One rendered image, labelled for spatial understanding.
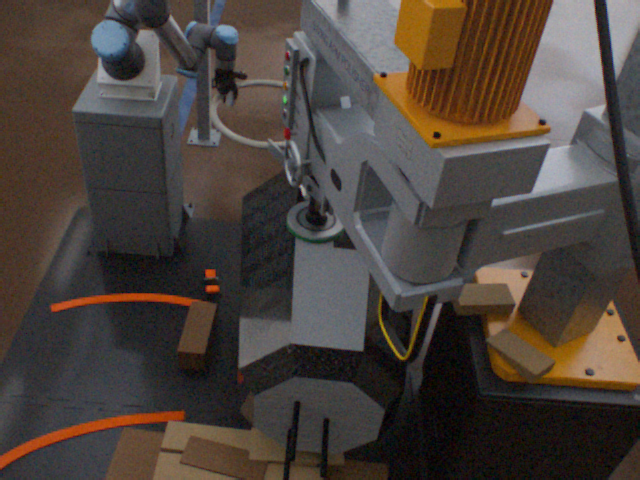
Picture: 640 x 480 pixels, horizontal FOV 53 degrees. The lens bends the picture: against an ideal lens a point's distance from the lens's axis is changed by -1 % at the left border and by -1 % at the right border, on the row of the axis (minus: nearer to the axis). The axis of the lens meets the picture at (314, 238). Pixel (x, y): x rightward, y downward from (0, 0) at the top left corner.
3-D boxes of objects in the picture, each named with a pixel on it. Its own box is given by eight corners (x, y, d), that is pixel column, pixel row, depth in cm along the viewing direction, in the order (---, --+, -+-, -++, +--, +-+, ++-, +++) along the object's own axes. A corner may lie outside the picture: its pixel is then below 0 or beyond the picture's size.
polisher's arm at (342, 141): (452, 327, 176) (503, 183, 144) (376, 345, 169) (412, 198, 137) (351, 173, 226) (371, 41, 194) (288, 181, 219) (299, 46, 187)
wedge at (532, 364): (551, 370, 203) (556, 361, 200) (530, 384, 198) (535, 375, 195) (504, 329, 215) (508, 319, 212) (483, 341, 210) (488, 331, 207)
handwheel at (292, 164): (324, 194, 205) (329, 154, 195) (294, 198, 202) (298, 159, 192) (308, 167, 215) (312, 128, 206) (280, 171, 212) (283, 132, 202)
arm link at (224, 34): (220, 21, 268) (242, 27, 267) (219, 47, 277) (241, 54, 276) (210, 30, 262) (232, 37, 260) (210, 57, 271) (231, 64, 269)
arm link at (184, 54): (151, 15, 206) (200, 84, 273) (165, -20, 207) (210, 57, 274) (118, 5, 207) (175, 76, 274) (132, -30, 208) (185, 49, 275)
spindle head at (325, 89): (382, 204, 208) (408, 79, 179) (319, 215, 201) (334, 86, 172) (341, 144, 233) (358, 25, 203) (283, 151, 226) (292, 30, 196)
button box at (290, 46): (295, 129, 213) (302, 49, 194) (287, 130, 212) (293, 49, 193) (287, 117, 218) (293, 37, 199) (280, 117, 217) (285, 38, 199)
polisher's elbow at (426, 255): (429, 229, 177) (445, 171, 164) (467, 276, 164) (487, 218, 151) (368, 242, 171) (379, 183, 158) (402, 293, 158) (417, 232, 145)
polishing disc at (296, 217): (275, 219, 238) (275, 217, 237) (313, 196, 251) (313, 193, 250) (318, 248, 228) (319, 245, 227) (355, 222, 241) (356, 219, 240)
